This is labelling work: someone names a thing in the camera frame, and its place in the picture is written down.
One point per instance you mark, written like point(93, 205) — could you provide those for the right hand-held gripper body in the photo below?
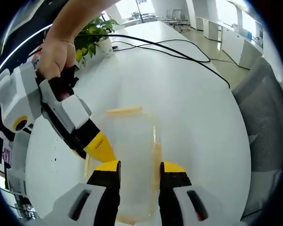
point(16, 94)

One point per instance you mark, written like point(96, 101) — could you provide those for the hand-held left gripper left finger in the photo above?
point(89, 202)

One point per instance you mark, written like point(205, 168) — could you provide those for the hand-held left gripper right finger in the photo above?
point(174, 202)

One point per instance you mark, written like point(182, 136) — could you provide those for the person's right hand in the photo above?
point(56, 56)

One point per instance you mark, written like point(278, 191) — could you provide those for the ceiling light strip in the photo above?
point(19, 50)

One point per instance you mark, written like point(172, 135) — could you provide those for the clear plastic storage box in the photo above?
point(132, 141)

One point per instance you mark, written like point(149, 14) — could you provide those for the white plant pot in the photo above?
point(105, 48)

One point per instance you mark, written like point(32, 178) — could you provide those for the green potted plant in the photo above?
point(94, 30)

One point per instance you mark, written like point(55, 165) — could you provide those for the black pole stand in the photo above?
point(139, 10)

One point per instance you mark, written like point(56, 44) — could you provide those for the grey office chair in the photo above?
point(261, 117)

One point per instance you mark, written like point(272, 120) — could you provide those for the grey swivel chair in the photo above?
point(171, 15)
point(181, 18)

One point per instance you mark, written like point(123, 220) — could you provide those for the white low cabinet row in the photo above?
point(231, 37)

